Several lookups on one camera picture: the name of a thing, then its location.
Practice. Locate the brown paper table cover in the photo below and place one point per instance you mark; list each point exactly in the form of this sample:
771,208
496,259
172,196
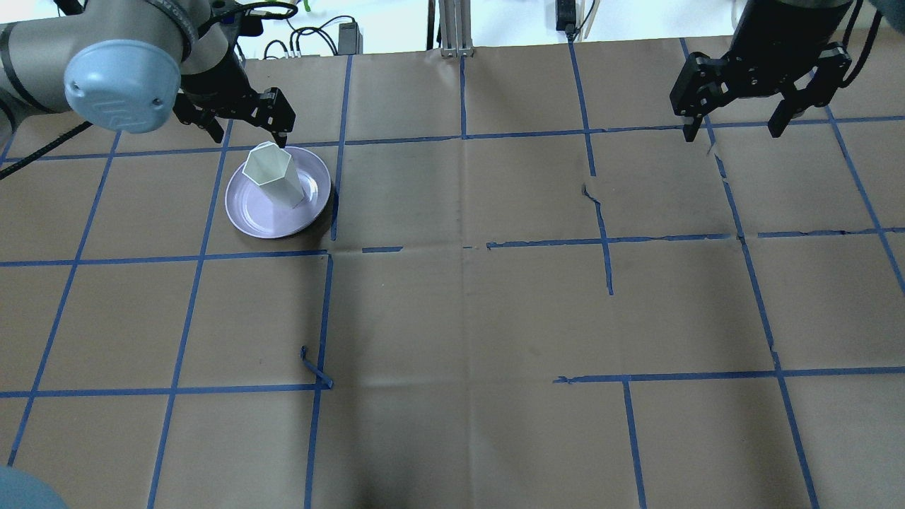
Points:
526,292

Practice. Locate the white faceted cup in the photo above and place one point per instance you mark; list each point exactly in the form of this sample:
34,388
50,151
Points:
273,170

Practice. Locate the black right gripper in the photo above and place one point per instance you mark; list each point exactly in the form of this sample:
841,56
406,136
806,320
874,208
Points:
762,76

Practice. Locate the lavender round plate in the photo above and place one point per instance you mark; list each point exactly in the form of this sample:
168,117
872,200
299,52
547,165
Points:
253,214

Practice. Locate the black power adapter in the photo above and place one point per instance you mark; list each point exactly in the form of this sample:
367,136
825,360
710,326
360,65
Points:
349,39

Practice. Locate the aluminium frame post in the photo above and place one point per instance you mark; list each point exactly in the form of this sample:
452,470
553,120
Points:
455,28

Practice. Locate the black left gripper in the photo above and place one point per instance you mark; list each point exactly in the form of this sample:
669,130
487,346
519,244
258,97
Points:
211,83

